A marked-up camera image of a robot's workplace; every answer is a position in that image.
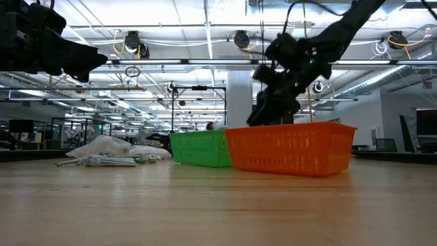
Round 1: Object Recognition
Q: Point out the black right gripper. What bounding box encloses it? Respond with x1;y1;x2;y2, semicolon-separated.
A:
246;32;334;126

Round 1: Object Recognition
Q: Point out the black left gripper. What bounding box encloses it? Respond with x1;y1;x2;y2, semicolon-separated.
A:
0;0;109;83

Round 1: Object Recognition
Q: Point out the large white plastic bag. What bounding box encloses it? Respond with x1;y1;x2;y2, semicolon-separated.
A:
66;135;132;160

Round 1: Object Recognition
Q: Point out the clear toothbrush packet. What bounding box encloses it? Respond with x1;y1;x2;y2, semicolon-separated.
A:
83;154;139;167

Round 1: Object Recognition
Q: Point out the small white plastic bag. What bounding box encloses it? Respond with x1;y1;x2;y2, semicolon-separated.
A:
129;145;173;161

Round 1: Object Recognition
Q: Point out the orange plastic basket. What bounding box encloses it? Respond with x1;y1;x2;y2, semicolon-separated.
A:
224;121;358;178

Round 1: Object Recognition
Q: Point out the white square building column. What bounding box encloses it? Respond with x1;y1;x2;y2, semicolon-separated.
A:
227;70;254;129

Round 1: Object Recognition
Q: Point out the black framed work station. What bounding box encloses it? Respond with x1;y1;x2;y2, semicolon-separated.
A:
51;117;112;150

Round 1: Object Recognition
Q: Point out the small dark desk monitor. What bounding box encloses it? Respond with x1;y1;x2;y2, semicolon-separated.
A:
8;119;35;135

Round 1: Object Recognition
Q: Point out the green plastic basket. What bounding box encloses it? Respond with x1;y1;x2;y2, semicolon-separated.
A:
169;130;234;168

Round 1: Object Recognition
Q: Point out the thin white stick packet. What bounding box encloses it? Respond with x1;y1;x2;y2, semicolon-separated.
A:
56;157;86;167

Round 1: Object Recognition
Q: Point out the black mesh office chair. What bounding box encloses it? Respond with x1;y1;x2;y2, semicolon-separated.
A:
375;137;399;154

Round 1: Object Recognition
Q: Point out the green tinted clear packet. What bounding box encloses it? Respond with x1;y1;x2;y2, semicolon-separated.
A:
135;153;162;163

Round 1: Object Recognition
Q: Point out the dark leaning panel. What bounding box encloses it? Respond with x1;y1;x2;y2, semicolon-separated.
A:
399;114;417;153

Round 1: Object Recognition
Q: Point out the large dark monitor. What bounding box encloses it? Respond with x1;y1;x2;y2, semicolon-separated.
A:
415;108;437;138

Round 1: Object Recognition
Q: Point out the yellow hanging cable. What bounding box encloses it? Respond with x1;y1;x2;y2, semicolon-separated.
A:
301;0;314;123

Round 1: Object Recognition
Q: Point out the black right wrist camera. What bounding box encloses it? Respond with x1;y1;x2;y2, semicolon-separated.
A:
251;64;274;83

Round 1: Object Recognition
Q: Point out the small hanging black cable coil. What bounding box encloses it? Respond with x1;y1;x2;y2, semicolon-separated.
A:
124;66;142;79

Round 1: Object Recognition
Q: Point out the black ceiling cable reel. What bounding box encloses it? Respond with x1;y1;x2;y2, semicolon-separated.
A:
388;30;409;51
124;30;151;59
232;29;252;50

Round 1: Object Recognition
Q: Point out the black background frame rig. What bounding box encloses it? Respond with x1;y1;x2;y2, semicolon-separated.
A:
170;85;228;133

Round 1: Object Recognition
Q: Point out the silver ventilation duct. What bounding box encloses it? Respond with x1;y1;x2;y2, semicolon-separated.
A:
333;64;411;100

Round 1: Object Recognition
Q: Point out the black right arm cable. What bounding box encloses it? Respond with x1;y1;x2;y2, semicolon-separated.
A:
282;0;346;35

